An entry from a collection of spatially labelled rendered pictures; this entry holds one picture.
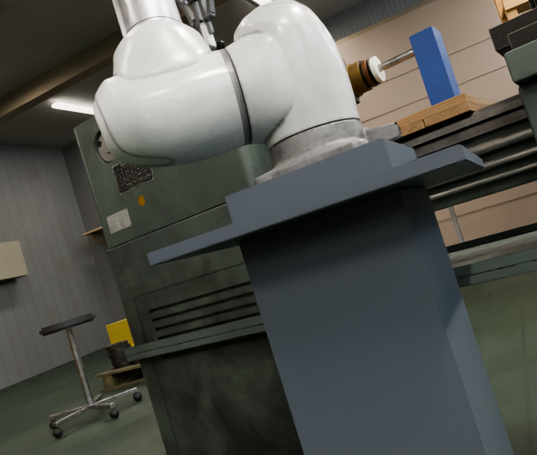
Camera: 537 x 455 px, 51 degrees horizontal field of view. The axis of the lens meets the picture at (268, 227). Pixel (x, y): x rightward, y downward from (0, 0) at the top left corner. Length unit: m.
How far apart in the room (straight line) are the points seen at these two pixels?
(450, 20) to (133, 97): 8.23
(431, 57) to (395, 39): 7.55
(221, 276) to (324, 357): 0.74
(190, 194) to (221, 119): 0.72
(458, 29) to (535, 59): 7.75
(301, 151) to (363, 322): 0.26
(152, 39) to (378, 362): 0.57
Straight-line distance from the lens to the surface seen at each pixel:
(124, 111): 0.85
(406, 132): 1.33
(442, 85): 1.46
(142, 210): 1.67
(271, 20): 0.89
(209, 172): 1.49
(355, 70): 1.54
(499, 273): 1.18
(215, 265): 1.52
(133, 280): 1.73
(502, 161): 1.30
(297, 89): 0.85
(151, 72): 0.86
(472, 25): 8.90
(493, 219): 8.63
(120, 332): 7.61
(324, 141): 0.84
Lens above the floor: 0.69
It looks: 3 degrees up
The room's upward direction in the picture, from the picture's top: 17 degrees counter-clockwise
